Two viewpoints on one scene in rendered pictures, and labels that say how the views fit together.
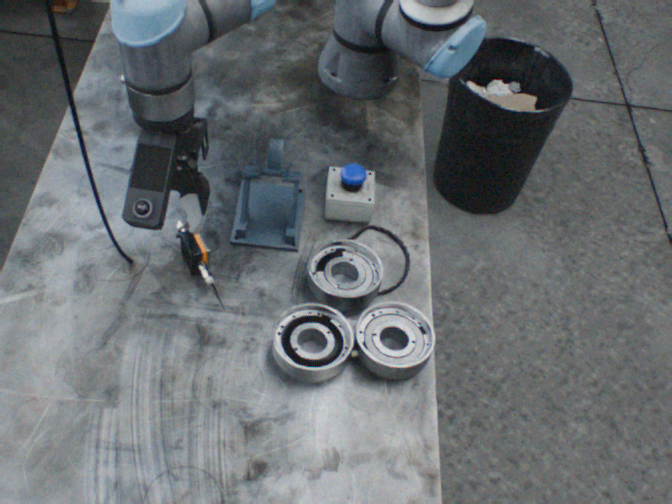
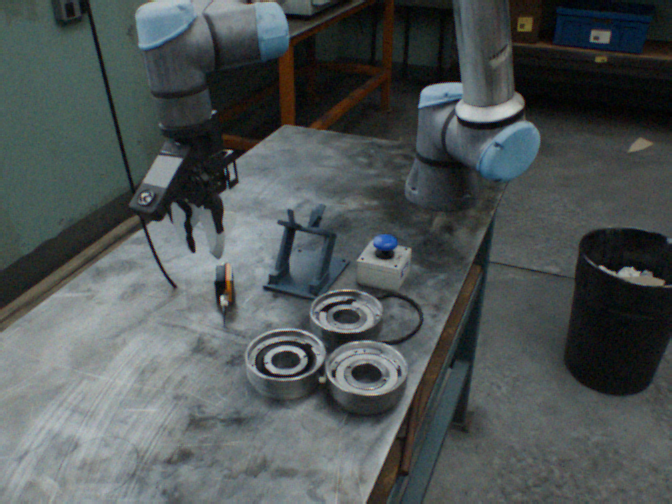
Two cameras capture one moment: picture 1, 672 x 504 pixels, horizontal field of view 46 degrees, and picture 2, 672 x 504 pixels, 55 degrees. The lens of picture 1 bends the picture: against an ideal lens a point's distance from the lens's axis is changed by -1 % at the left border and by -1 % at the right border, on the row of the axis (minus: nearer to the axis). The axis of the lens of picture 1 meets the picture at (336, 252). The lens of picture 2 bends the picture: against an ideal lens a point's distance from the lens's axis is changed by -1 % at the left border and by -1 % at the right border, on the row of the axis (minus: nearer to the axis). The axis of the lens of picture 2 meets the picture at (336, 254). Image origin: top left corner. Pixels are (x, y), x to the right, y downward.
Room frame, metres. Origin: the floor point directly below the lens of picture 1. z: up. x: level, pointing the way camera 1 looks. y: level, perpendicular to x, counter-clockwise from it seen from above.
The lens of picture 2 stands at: (0.04, -0.36, 1.40)
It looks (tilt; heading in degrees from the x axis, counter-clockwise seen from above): 31 degrees down; 28
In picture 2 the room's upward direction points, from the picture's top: straight up
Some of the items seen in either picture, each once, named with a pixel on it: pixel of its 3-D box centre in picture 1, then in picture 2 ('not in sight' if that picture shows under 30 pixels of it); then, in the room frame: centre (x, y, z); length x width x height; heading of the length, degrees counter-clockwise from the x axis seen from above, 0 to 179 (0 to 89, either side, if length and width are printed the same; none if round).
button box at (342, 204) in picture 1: (350, 191); (385, 263); (0.88, 0.00, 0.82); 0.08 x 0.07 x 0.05; 5
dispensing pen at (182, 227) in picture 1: (198, 264); (222, 292); (0.69, 0.19, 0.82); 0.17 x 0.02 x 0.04; 35
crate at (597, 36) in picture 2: not in sight; (603, 25); (4.35, 0.10, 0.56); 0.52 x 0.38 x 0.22; 92
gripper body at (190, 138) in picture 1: (169, 137); (196, 158); (0.71, 0.22, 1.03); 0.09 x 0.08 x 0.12; 1
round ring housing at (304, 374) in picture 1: (311, 344); (286, 364); (0.60, 0.01, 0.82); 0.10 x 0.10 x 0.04
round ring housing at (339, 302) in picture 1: (344, 276); (346, 321); (0.72, -0.02, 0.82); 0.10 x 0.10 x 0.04
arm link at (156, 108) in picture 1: (157, 89); (180, 105); (0.70, 0.23, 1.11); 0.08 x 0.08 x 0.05
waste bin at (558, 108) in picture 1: (493, 131); (622, 313); (1.86, -0.39, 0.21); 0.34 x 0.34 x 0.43
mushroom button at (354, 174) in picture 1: (352, 182); (384, 251); (0.88, 0.00, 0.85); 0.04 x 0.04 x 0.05
